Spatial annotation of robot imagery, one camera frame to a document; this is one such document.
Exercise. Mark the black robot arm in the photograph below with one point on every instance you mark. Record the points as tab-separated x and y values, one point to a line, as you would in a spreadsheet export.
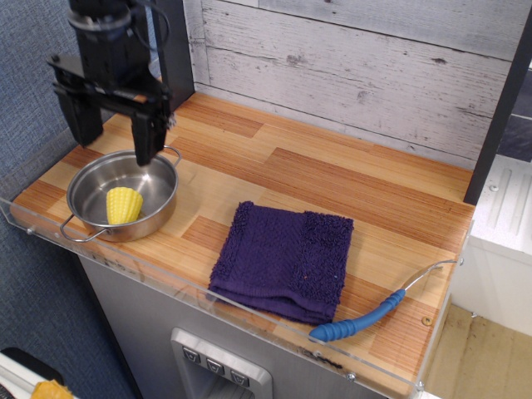
99	8

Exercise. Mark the small steel pot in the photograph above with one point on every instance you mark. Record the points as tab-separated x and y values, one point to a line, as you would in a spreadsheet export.
157	182

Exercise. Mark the yellow toy corn cob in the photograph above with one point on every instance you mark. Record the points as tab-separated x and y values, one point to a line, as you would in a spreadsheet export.
123	205

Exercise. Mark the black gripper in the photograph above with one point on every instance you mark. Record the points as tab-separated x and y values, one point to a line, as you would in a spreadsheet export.
112	72

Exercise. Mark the dark right frame post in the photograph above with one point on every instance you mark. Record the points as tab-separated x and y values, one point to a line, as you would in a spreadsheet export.
511	89

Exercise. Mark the silver dispenser button panel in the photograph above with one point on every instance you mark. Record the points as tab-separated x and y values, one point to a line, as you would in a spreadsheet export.
210	371

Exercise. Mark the purple folded towel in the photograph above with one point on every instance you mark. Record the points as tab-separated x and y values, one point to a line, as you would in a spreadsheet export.
283	262

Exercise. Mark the clear acrylic guard rail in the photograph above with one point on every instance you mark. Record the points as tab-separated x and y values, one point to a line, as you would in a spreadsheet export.
144	303

